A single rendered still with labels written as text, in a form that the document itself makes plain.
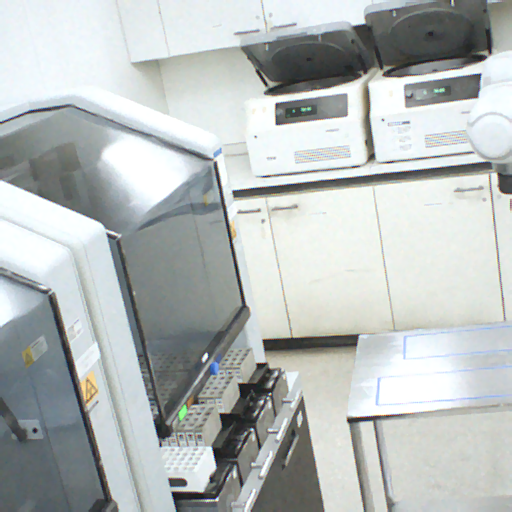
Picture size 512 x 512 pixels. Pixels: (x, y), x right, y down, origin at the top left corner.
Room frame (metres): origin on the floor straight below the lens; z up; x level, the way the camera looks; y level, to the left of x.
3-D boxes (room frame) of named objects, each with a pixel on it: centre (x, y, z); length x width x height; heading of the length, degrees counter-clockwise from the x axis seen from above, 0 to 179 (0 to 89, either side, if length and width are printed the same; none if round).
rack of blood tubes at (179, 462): (1.72, 0.34, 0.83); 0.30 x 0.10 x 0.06; 71
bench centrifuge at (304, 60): (4.21, -0.39, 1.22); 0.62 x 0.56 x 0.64; 159
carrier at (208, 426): (1.83, 0.20, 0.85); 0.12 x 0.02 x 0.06; 161
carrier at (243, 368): (2.12, 0.10, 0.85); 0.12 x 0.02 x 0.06; 160
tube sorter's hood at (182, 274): (1.98, 0.40, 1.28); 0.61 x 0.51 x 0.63; 161
